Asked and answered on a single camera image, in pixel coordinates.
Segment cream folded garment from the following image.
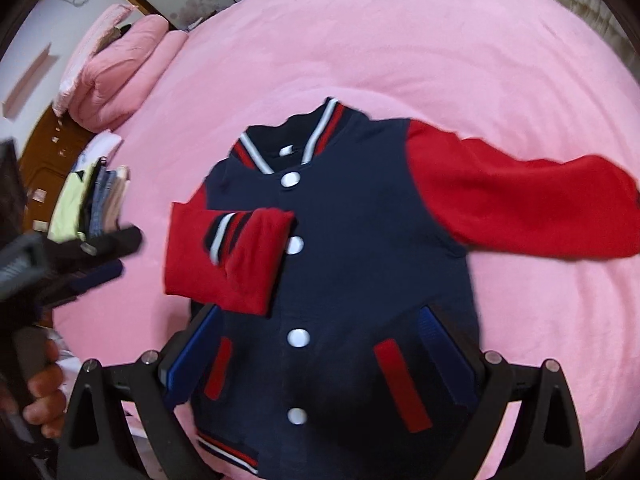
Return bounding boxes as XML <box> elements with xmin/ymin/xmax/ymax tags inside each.
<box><xmin>103</xmin><ymin>166</ymin><xmax>130</xmax><ymax>232</ymax></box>

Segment pink folded quilt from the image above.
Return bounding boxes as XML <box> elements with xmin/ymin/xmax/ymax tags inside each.
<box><xmin>67</xmin><ymin>14</ymin><xmax>189</xmax><ymax>133</ymax></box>

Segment blue folded jeans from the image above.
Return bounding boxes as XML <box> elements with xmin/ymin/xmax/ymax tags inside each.
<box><xmin>87</xmin><ymin>167</ymin><xmax>117</xmax><ymax>237</ymax></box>

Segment pink bed blanket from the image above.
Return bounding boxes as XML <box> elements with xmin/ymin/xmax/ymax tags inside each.
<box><xmin>53</xmin><ymin>0</ymin><xmax>639</xmax><ymax>467</ymax></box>

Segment brown wooden headboard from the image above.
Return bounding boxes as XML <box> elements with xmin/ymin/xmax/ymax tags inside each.
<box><xmin>20</xmin><ymin>106</ymin><xmax>94</xmax><ymax>232</ymax></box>

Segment yellow folded garment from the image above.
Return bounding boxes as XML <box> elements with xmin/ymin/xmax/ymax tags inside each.
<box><xmin>48</xmin><ymin>164</ymin><xmax>96</xmax><ymax>243</ymax></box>

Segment pink pillow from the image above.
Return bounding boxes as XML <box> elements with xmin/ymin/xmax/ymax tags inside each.
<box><xmin>52</xmin><ymin>3</ymin><xmax>138</xmax><ymax>117</ymax></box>

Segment person's left hand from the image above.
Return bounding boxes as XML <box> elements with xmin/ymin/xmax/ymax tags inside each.
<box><xmin>23</xmin><ymin>340</ymin><xmax>66</xmax><ymax>439</ymax></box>

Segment white folded garment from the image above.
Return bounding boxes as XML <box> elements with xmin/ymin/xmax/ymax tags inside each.
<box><xmin>72</xmin><ymin>130</ymin><xmax>124</xmax><ymax>171</ymax></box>

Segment navy red varsity jacket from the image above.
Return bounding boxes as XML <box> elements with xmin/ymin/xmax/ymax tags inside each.
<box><xmin>164</xmin><ymin>100</ymin><xmax>639</xmax><ymax>479</ymax></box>

